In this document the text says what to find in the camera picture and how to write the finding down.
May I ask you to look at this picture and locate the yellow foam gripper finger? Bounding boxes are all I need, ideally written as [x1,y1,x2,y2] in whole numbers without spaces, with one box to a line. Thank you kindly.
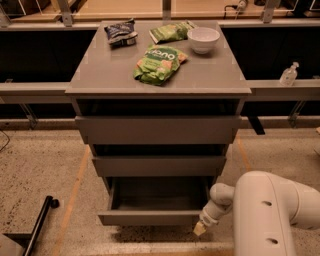
[193,221,207,236]

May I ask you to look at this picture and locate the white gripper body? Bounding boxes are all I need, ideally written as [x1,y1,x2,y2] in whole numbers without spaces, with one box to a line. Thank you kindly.
[199,201,230,227]

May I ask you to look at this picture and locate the grey bottom drawer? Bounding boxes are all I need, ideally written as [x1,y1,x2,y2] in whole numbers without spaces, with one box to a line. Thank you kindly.
[98,176,211,226]

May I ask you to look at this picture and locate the grey drawer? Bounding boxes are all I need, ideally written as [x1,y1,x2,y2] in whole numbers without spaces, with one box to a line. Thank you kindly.
[75,116,241,145]
[98,176,211,226]
[93,156,226,177]

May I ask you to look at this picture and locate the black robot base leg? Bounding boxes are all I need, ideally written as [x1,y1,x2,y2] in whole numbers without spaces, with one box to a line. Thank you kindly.
[0,195,60,256]

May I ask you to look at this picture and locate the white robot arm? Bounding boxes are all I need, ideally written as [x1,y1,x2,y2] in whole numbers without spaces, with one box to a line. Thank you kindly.
[194,171,320,256]

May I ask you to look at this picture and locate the grey middle drawer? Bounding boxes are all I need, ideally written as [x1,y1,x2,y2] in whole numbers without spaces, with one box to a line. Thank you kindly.
[93,156,226,177]

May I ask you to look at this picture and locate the grey drawer cabinet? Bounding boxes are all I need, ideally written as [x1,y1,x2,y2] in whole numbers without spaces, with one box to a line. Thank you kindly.
[65,19,252,194]

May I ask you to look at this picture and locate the grey top drawer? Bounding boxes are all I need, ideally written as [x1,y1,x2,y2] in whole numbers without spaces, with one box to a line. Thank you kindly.
[75,116,241,145]

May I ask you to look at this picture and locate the grey metal railing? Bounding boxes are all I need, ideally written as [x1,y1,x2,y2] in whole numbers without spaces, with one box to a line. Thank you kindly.
[0,79,320,104]

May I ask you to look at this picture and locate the clear sanitizer bottle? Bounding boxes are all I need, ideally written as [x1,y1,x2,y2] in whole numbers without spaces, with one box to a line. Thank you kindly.
[279,62,299,86]

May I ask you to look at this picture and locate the green chip bag front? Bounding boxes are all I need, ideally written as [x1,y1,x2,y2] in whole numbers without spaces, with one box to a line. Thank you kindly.
[133,45,188,86]

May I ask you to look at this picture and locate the green chip bag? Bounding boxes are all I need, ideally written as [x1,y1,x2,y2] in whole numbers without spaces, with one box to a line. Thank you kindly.
[149,21,197,44]
[133,45,188,86]

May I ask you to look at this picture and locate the white bowl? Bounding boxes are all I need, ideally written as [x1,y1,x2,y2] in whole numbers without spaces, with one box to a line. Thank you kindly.
[187,27,220,54]

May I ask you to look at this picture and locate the green chip bag back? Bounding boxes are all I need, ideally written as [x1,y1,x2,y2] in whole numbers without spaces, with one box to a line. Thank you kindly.
[149,21,197,44]

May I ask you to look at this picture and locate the dark blue snack bag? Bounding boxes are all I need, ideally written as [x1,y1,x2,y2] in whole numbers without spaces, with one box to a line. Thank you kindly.
[104,19,138,47]

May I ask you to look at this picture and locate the black cable on floor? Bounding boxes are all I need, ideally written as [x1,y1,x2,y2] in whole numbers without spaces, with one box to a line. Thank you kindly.
[0,129,11,153]

